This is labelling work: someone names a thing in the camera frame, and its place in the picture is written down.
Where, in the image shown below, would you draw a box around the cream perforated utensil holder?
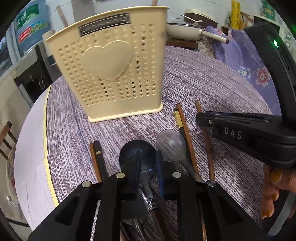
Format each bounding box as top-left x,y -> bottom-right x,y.
45,6 -> 170,123

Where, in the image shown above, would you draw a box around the white water dispenser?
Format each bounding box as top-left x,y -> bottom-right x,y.
9,44 -> 56,108

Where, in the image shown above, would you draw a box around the purple woven tablecloth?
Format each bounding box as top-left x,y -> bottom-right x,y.
44,45 -> 285,241

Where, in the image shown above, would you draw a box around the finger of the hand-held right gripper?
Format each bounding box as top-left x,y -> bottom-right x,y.
196,111 -> 284,130

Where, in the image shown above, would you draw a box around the window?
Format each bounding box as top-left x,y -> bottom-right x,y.
0,35 -> 13,75

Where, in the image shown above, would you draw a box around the yellow packet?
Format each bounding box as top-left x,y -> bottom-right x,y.
231,0 -> 243,30

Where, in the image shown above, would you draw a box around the oval metal spoon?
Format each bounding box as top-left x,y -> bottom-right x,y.
157,129 -> 205,183

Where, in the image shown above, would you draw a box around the white pan with glass lid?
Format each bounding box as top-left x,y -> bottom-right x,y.
166,21 -> 230,44

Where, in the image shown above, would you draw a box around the black chopstick with gold band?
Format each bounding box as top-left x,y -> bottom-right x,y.
174,111 -> 197,176
93,140 -> 110,182

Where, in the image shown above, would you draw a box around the wooden chair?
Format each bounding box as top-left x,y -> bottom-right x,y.
0,121 -> 18,160

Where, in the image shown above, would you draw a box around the blue water jug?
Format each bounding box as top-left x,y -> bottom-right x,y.
15,0 -> 50,56

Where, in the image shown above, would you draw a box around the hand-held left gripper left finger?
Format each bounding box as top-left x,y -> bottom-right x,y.
27,150 -> 142,241

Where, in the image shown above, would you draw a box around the person's right hand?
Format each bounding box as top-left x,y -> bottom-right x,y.
261,165 -> 290,219

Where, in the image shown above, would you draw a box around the white and brown rice cooker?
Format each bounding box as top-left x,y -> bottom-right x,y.
181,9 -> 219,29

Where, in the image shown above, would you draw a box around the purple floral cloth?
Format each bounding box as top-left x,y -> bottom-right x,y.
199,25 -> 281,114

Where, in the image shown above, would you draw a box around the white rice paddle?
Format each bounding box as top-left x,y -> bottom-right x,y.
181,14 -> 203,24

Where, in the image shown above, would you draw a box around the brown wooden chopstick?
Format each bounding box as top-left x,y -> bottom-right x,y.
176,103 -> 201,180
195,100 -> 216,181
148,204 -> 166,241
89,143 -> 103,183

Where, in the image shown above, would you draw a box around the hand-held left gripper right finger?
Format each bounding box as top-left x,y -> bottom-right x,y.
155,150 -> 269,241

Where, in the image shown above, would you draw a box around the dark wooden counter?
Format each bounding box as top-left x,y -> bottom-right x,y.
166,38 -> 199,49

